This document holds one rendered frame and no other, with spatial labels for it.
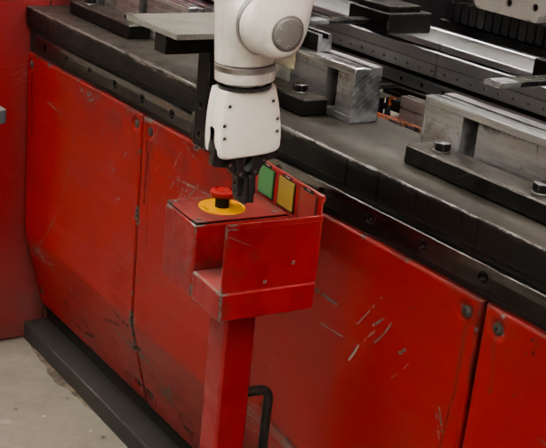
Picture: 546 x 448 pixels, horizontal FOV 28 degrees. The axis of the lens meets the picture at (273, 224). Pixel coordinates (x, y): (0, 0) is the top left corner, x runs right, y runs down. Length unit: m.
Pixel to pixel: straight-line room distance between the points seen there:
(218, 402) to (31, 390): 1.07
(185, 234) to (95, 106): 0.82
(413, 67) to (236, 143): 0.69
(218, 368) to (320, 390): 0.20
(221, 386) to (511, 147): 0.57
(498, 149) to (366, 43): 0.68
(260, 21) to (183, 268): 0.44
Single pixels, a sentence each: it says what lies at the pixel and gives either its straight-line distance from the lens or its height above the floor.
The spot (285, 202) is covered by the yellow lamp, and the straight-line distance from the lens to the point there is 1.70.
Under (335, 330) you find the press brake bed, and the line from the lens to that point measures 1.78.
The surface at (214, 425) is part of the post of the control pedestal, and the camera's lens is 1.79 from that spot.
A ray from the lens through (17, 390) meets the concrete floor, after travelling 2.78.
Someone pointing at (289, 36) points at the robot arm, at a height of 1.09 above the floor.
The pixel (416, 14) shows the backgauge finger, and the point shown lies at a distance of 2.17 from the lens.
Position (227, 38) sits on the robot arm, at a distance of 1.50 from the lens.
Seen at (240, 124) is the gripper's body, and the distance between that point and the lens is 1.53.
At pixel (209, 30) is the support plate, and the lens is 1.90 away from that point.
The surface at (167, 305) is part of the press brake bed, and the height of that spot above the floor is 0.41.
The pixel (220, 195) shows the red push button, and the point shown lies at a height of 0.81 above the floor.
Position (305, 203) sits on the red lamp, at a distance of 1.65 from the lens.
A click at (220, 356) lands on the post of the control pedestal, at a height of 0.56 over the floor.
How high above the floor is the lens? 1.34
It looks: 20 degrees down
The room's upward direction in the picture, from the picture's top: 6 degrees clockwise
